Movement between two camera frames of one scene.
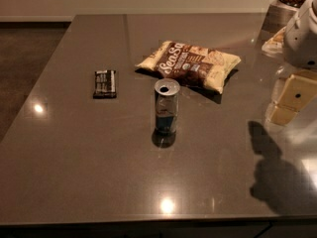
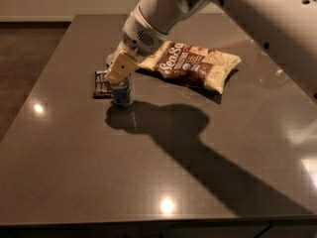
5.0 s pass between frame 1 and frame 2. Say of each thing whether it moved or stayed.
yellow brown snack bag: stayed
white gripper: moved
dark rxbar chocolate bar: stayed
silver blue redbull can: moved
